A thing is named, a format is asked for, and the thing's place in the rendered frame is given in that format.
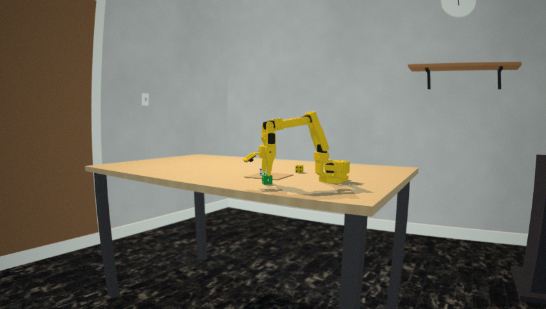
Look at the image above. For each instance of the brown textured mat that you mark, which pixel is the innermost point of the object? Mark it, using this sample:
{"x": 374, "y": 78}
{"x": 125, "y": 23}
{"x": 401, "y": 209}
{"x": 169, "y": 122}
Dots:
{"x": 275, "y": 176}

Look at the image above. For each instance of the green die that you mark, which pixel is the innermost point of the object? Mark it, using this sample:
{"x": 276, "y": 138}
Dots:
{"x": 266, "y": 180}

